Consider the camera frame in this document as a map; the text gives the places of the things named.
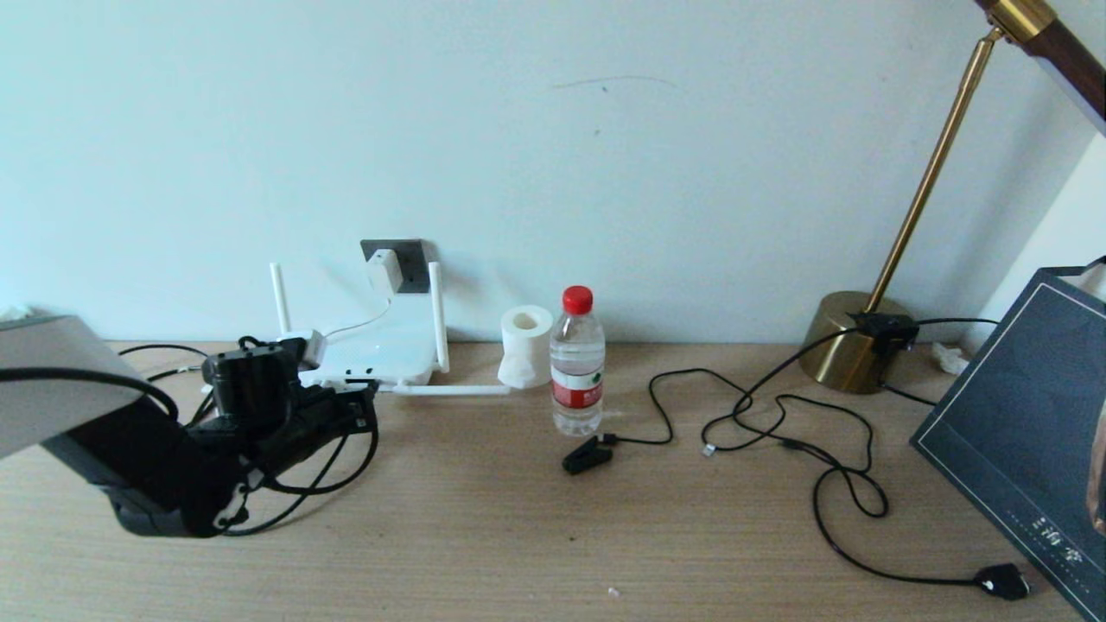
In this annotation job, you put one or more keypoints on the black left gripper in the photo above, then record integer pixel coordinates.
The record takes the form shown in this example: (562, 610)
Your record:
(333, 419)

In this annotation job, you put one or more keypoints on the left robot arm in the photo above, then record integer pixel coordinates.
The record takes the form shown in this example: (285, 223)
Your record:
(147, 466)

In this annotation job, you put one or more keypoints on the white router with antennas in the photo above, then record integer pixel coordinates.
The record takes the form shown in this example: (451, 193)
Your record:
(384, 352)

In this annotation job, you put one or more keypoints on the white toilet paper roll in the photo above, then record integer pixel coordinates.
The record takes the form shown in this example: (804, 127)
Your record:
(525, 354)

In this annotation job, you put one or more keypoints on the red-capped water bottle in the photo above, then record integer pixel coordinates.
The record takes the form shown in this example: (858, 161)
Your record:
(577, 380)

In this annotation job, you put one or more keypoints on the black clip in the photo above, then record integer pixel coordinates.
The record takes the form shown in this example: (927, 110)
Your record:
(583, 458)

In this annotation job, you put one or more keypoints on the brass desk lamp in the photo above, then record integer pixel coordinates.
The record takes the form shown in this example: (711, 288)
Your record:
(842, 345)

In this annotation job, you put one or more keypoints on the black box on lamp base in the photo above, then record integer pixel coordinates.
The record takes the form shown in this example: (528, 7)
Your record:
(886, 333)

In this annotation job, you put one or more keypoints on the crumpled white tissue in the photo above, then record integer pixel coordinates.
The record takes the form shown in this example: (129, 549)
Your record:
(950, 358)

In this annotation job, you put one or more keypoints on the dark blue paper bag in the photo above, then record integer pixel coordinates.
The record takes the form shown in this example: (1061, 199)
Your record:
(1020, 423)

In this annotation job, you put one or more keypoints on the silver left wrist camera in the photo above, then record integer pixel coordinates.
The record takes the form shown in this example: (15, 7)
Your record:
(309, 347)

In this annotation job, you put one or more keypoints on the grey wall socket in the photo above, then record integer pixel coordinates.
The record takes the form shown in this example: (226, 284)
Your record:
(415, 259)

